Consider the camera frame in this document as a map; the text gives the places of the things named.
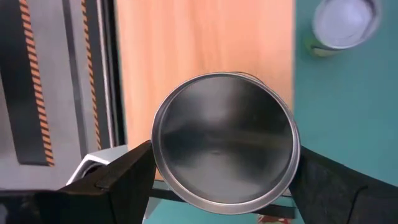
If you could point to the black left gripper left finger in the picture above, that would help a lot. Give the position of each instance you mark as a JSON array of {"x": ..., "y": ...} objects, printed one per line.
[{"x": 118, "y": 193}]

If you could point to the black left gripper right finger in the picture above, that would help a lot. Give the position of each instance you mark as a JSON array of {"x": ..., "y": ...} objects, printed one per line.
[{"x": 323, "y": 193}]

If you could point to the orange corn can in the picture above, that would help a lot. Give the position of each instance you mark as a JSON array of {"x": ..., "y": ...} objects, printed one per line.
[{"x": 224, "y": 140}]

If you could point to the black floor mat orange stripes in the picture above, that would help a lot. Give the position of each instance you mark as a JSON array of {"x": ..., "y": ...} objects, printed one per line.
[
  {"x": 15, "y": 77},
  {"x": 97, "y": 62}
]

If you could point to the wooden shelf black metal frame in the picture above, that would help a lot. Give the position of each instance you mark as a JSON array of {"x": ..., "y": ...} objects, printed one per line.
[{"x": 202, "y": 37}]

